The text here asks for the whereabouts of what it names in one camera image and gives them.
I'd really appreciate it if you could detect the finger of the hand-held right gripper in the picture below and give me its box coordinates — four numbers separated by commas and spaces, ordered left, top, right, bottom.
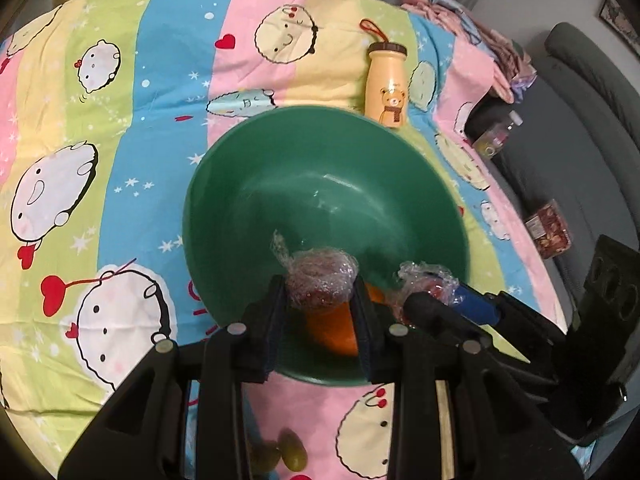
452, 284, 568, 382
402, 291, 501, 361

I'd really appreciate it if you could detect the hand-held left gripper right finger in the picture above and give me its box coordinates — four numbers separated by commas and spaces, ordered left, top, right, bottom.
350, 277, 583, 480

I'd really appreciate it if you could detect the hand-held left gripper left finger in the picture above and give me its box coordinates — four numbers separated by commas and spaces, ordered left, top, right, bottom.
57, 274, 287, 480

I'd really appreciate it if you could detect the plastic-wrapped red fruit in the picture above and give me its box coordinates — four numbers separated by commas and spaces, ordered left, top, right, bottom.
270, 230, 360, 311
397, 260, 461, 328

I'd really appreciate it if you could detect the orange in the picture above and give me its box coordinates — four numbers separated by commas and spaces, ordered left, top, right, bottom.
300, 282, 388, 358

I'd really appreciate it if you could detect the green lime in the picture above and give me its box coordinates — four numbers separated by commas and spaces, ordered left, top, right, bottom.
277, 427, 308, 472
251, 440, 281, 476

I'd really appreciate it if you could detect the green plastic bowl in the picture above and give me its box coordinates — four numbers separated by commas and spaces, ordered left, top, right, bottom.
182, 105, 471, 388

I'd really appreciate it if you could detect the clear pack of red snacks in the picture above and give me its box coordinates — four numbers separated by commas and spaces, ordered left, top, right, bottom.
523, 199, 574, 260

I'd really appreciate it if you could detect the clear plastic bottle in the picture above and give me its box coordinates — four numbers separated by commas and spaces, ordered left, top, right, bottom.
470, 110, 524, 160

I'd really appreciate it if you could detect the grey sofa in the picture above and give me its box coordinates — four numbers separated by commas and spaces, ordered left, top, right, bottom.
467, 22, 640, 361

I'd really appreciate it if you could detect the yellow bear-print bottle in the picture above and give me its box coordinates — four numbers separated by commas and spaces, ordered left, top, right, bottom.
359, 19, 408, 130

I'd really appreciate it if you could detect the striped cartoon bed sheet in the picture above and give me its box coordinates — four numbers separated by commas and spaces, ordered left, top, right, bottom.
0, 0, 571, 480

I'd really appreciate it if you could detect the pile of folded clothes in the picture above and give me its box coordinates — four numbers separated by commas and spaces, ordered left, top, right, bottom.
400, 0, 538, 106

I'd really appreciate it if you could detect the framed wall picture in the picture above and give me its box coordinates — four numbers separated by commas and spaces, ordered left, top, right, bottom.
599, 0, 640, 56

